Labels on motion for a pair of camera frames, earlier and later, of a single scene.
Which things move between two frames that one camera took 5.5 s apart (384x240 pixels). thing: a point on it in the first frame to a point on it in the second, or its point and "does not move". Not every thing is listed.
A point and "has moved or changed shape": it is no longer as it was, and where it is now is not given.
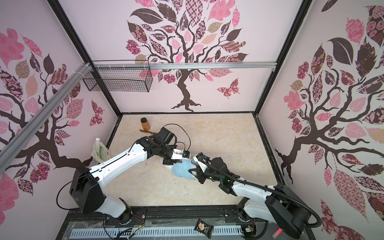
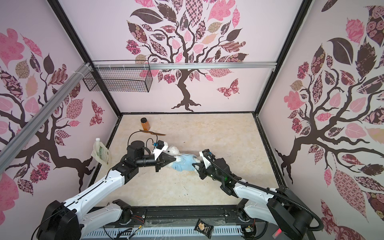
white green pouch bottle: (100, 153) does not move
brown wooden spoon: (148, 132) does not move
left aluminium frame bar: (12, 146) does not move
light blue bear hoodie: (181, 169) has moved or changed shape
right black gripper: (200, 175) does not move
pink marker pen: (279, 231) does not move
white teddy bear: (168, 168) has moved or changed shape
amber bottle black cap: (145, 124) does not move
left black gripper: (170, 162) to (161, 160)
